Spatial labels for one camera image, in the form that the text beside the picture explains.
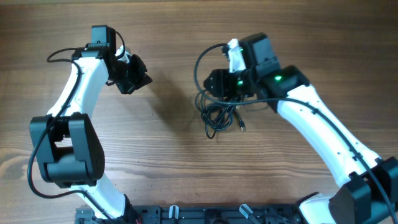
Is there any black right camera cable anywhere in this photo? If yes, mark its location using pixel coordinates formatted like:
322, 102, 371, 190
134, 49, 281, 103
193, 42, 398, 224

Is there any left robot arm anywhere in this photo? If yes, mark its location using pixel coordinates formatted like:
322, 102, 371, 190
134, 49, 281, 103
27, 25, 152, 223

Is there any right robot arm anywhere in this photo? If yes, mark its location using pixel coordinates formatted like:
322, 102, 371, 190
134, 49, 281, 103
195, 32, 397, 223

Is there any black camera cable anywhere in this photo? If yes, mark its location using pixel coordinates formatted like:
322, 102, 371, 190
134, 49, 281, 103
27, 47, 109, 222
193, 42, 398, 224

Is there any black left camera cable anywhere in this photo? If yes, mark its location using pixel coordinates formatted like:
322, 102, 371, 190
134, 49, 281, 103
27, 47, 109, 222

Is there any black cable bundle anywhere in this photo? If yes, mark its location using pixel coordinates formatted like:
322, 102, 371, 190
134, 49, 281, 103
194, 90, 247, 139

